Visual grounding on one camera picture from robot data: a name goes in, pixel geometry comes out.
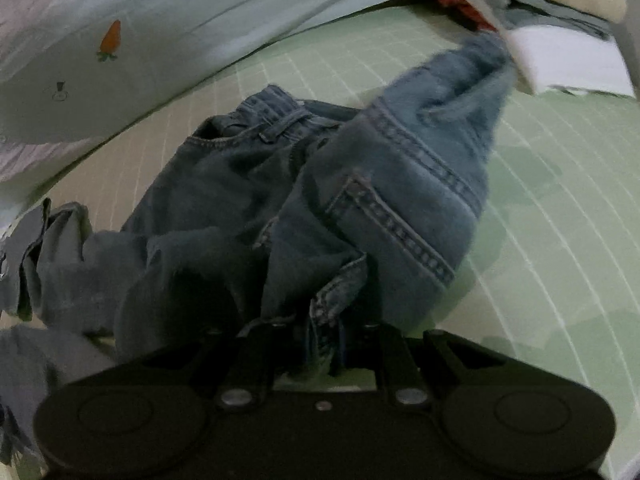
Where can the grey garment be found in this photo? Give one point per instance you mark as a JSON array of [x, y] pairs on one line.
[[45, 260]]

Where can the pink striped cloth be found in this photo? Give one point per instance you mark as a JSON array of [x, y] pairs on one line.
[[30, 157]]

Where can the white folded cloth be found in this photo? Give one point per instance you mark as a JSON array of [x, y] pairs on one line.
[[575, 60]]

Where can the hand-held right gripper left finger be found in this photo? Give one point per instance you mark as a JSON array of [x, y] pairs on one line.
[[248, 365]]

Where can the blue denim jeans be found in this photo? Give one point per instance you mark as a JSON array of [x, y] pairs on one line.
[[400, 185]]

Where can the red object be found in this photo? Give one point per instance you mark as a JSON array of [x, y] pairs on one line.
[[462, 7]]

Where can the blue-grey folded cloth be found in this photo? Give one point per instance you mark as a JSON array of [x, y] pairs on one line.
[[555, 16]]

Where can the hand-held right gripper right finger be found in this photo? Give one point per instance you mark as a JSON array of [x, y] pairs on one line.
[[400, 365]]

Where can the light blue carrot print blanket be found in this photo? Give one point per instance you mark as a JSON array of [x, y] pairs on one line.
[[200, 10]]

